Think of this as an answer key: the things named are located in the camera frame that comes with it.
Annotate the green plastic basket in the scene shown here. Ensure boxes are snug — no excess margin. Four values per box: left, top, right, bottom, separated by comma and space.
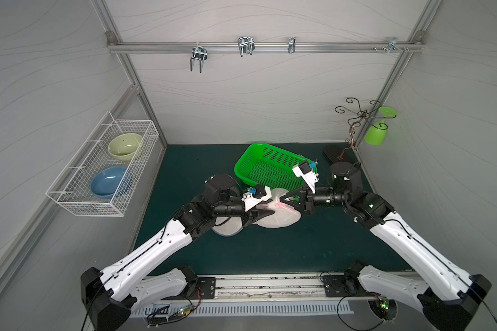
234, 143, 312, 191

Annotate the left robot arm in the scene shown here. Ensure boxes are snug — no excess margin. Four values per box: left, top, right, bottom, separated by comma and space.
80, 174, 273, 330

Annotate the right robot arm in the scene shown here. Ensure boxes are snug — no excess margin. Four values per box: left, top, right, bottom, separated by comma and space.
280, 161, 491, 330

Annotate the bronze cup tree stand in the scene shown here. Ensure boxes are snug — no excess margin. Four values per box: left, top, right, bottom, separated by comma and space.
323, 97, 381, 164

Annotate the round floor cable port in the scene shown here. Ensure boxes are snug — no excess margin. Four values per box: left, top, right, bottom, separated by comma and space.
368, 299, 398, 321

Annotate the right metal rail hook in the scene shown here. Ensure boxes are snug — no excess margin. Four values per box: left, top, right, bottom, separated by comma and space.
372, 37, 410, 55

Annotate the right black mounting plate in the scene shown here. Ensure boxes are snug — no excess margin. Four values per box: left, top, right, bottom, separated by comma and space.
319, 273, 378, 299

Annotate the left bundle of cables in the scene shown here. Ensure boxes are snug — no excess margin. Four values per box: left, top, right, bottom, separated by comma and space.
144, 285, 202, 328

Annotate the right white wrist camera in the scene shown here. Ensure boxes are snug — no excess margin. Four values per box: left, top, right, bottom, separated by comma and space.
292, 159, 319, 193

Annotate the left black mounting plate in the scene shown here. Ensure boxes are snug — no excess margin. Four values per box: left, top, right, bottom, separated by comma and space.
179, 277, 217, 300

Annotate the white slotted cable duct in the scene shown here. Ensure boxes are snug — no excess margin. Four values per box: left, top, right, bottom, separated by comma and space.
132, 301, 353, 319

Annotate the double prong metal hook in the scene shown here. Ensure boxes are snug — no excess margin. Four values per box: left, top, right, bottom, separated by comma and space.
190, 46, 208, 73

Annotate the small flat metal hook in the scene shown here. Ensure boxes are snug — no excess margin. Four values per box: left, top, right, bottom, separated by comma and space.
288, 37, 296, 54

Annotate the light green bowl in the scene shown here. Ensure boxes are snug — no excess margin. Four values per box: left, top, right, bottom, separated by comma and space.
108, 132, 143, 162

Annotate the white wire wall basket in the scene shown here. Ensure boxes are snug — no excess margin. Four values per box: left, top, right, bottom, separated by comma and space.
46, 113, 160, 217

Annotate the right black cable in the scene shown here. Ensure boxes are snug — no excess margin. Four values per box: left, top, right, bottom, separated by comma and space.
318, 269, 386, 331

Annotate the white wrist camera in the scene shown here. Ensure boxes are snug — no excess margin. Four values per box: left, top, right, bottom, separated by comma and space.
242, 184, 272, 212
292, 159, 319, 193

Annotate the black mounting plate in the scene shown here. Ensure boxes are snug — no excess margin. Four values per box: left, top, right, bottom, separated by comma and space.
179, 277, 217, 300
319, 273, 378, 299

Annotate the looped metal hook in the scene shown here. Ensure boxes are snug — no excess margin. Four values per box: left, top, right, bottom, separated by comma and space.
237, 37, 255, 57

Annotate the green plastic wine glass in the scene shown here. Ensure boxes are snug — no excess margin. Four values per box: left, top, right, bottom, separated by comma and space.
364, 106, 398, 146

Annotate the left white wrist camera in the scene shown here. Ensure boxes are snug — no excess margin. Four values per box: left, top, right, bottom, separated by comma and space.
242, 184, 272, 212

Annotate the blue bowl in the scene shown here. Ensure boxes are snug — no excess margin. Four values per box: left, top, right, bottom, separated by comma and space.
90, 166, 133, 199

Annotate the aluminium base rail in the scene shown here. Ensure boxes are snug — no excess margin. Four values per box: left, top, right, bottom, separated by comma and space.
181, 270, 419, 306

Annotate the aluminium top rail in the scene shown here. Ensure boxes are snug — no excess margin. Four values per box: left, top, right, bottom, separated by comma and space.
108, 38, 426, 55

